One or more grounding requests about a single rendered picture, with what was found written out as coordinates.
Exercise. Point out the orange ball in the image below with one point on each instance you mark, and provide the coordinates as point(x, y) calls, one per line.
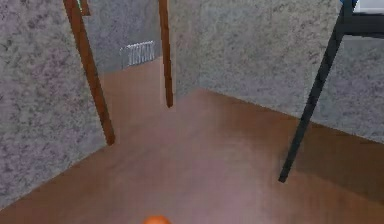
point(156, 220)

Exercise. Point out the black metal table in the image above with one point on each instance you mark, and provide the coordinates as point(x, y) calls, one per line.
point(316, 86)

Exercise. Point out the brown wooden door frame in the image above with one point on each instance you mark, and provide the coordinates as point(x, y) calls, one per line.
point(89, 70)

